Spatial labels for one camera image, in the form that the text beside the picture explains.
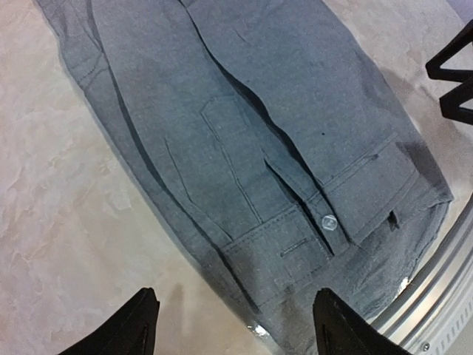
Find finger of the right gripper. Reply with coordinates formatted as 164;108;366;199
426;21;472;81
439;78;472;126

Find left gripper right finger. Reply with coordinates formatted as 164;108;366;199
313;288;409;355

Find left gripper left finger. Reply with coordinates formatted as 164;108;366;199
60;288;160;355

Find grey blue button shirt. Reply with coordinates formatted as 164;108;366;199
38;1;452;354

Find aluminium front rail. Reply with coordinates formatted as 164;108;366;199
372;200;472;354

